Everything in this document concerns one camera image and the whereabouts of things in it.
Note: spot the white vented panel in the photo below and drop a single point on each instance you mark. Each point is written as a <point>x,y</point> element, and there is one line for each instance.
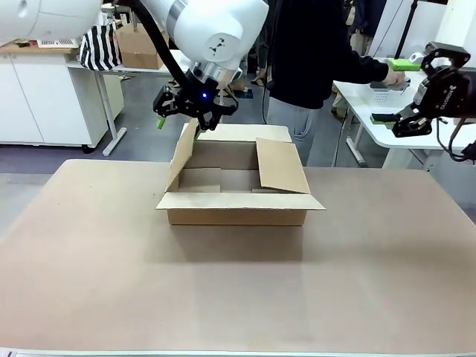
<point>59,42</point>

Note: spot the white storage cabinet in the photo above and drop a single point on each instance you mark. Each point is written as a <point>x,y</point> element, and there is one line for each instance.
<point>44,100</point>

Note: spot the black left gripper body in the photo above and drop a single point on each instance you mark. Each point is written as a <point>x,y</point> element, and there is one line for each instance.
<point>202,96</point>

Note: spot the brown cardboard box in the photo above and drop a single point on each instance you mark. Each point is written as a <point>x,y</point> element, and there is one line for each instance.
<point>238,217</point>

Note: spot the person's body dark top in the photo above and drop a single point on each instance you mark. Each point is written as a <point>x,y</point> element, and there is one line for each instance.
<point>308,44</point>

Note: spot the bystander in beige trousers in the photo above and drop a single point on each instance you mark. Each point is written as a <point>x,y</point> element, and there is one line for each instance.
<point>359,22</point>

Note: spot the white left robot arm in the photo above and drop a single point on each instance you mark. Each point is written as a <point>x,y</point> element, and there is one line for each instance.
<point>208,29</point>

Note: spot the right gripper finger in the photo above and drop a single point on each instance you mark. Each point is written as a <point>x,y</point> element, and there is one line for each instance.
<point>409,124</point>
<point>461,56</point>

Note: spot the black white striped bag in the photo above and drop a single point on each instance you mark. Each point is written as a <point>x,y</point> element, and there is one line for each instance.
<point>100,48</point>

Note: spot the small brown cardboard carton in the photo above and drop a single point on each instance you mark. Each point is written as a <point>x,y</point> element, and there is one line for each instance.
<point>137,52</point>

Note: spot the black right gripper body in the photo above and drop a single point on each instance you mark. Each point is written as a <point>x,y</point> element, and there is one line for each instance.
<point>446,94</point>

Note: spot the grey flat item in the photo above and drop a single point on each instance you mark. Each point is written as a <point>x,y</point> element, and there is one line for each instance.
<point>383,85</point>

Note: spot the white rounded table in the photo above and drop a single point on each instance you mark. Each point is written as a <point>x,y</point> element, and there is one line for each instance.
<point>372,108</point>

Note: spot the black tripod stand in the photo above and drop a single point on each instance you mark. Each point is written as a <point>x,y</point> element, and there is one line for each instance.
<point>407,26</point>

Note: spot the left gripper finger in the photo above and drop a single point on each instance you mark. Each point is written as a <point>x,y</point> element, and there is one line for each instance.
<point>163,104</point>
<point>210,122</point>

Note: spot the person's left hand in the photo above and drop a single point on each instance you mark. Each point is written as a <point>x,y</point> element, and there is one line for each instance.
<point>396,79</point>

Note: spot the bystander in dark clothes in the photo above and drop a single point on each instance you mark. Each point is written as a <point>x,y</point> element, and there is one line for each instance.
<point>258,56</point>

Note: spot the person's left forearm dark sleeve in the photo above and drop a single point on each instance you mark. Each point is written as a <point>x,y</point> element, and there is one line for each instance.
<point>372,68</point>

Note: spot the white desk with metal legs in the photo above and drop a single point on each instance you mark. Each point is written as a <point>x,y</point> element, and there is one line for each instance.
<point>111,122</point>

